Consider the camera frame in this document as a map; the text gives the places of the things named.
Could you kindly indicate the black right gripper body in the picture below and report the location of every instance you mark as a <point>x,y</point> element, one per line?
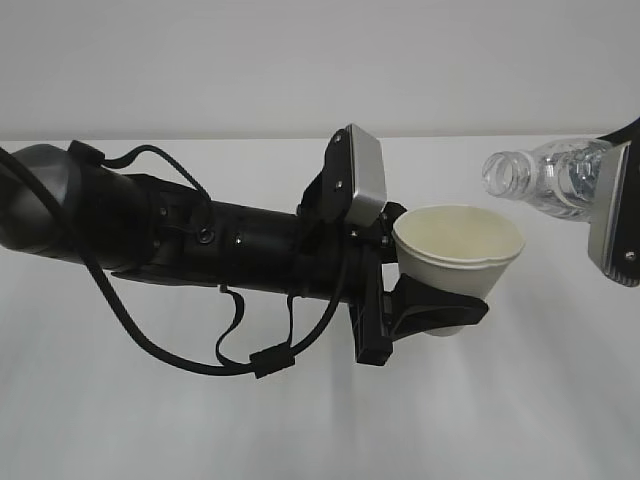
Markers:
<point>624,134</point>

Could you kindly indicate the white paper cup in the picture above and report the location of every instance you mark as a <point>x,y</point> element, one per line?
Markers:
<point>456,248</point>

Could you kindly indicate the clear water bottle green label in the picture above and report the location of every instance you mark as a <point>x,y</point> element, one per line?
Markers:
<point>558,178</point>

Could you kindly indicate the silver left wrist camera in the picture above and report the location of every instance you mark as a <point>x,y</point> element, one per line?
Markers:
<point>357,175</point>

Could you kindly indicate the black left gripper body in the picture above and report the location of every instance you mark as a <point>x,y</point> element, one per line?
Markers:
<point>343,263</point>

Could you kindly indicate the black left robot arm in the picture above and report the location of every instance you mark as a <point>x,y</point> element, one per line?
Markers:
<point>77,205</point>

